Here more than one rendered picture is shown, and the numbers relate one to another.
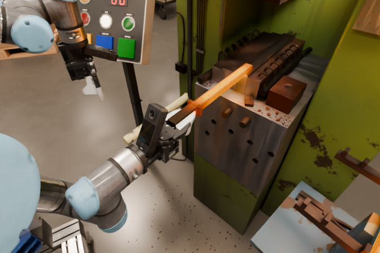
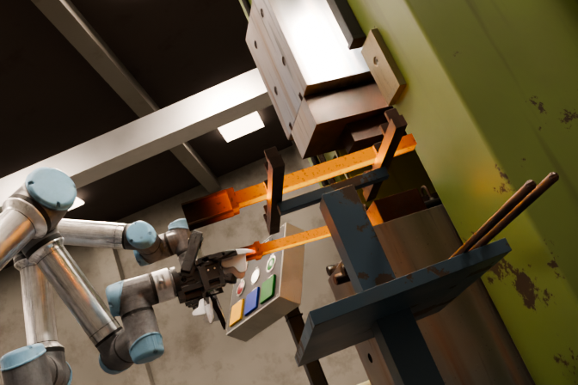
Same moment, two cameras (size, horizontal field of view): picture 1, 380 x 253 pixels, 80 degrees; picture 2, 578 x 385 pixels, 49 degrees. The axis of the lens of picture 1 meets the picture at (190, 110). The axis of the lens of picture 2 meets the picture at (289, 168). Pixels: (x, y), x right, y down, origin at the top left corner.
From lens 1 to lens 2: 1.49 m
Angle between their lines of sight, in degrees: 70
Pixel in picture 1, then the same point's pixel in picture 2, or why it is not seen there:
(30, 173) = (70, 189)
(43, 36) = (144, 229)
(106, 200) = (129, 290)
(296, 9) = not seen: hidden behind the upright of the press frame
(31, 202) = (66, 197)
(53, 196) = (104, 316)
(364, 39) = (404, 104)
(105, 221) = (130, 326)
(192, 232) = not seen: outside the picture
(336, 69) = (420, 149)
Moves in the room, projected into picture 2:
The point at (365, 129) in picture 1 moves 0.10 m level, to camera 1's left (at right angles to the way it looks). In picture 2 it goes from (482, 179) to (440, 202)
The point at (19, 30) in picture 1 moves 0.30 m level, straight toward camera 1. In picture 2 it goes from (129, 227) to (98, 188)
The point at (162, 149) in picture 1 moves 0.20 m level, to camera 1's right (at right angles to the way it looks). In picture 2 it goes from (198, 271) to (257, 232)
